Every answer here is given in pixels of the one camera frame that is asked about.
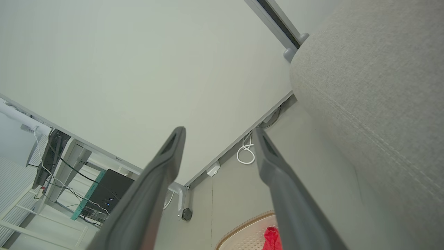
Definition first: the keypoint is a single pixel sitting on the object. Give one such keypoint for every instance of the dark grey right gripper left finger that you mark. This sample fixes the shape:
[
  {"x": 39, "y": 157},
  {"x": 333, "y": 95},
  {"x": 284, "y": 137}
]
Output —
[{"x": 149, "y": 194}]

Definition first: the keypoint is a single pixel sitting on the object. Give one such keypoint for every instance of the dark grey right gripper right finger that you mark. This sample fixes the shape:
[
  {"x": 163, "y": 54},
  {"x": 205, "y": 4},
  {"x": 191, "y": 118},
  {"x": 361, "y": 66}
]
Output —
[{"x": 291, "y": 208}]

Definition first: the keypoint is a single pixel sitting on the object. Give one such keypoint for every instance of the red and white shirt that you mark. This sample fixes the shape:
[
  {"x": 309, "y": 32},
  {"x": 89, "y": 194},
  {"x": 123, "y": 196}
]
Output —
[{"x": 271, "y": 239}]

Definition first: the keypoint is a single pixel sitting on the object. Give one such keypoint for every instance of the grey fabric sofa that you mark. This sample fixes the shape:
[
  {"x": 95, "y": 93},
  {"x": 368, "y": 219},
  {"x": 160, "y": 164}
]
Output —
[{"x": 381, "y": 104}]

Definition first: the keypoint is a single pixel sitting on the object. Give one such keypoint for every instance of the black computer tower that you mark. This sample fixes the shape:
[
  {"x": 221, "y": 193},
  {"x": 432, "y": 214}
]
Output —
[{"x": 111, "y": 187}]

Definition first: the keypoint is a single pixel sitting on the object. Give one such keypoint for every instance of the cream perforated laundry basket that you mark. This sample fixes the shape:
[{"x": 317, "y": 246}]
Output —
[{"x": 242, "y": 239}]

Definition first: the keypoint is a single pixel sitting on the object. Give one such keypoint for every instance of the white power adapter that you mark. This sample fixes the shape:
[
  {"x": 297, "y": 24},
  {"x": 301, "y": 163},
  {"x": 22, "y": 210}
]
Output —
[{"x": 213, "y": 170}]

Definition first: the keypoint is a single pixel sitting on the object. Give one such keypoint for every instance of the grey desk leg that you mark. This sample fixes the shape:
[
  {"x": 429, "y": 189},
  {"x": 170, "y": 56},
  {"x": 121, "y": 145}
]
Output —
[{"x": 74, "y": 159}]

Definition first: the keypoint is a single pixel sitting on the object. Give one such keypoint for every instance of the black monitor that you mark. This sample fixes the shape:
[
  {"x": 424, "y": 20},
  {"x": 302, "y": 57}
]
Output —
[{"x": 52, "y": 152}]

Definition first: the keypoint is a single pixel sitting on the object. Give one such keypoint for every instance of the white partition panel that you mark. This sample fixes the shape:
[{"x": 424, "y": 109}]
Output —
[{"x": 138, "y": 69}]

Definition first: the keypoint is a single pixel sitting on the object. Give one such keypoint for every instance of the white pipe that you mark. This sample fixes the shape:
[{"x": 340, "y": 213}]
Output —
[{"x": 20, "y": 118}]

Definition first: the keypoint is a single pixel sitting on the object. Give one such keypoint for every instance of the grey partition frame with feet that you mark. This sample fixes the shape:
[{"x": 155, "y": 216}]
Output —
[{"x": 269, "y": 21}]

